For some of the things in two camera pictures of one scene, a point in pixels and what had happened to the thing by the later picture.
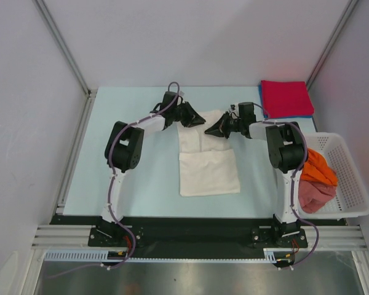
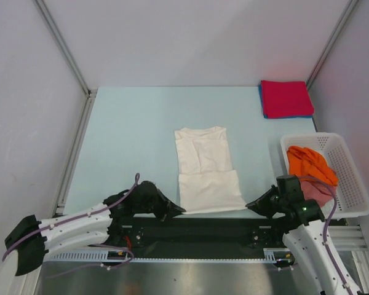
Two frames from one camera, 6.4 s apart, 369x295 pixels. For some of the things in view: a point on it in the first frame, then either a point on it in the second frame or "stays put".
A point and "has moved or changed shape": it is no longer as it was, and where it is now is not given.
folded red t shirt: [281, 98] stays put
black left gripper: [192, 118] to [172, 209]
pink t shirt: [314, 196] stays put
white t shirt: [206, 166] has moved or changed shape
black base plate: [195, 233] stays put
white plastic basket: [350, 200] stays put
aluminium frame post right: [351, 5] stays put
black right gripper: [220, 128] to [260, 204]
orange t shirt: [315, 168] stays put
